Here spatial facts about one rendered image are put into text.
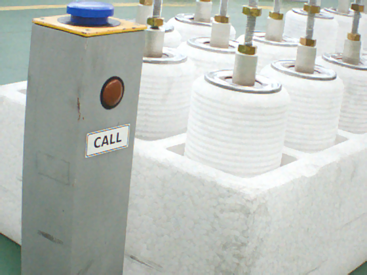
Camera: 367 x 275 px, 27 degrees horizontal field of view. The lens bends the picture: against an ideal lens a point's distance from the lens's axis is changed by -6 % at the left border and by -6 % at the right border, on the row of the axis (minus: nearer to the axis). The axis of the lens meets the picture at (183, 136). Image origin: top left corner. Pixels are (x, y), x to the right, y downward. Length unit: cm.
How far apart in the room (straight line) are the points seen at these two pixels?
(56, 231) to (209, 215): 14
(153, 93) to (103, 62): 18
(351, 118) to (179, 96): 23
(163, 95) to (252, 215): 17
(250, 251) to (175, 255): 8
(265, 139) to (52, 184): 21
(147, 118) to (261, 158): 13
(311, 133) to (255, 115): 12
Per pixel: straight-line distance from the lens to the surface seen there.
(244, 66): 74
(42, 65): 64
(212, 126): 73
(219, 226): 71
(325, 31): 131
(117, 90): 63
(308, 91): 81
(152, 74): 78
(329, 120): 84
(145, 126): 80
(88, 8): 62
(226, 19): 91
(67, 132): 62
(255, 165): 74
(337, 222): 87
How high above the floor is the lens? 43
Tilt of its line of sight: 18 degrees down
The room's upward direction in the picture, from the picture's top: 7 degrees clockwise
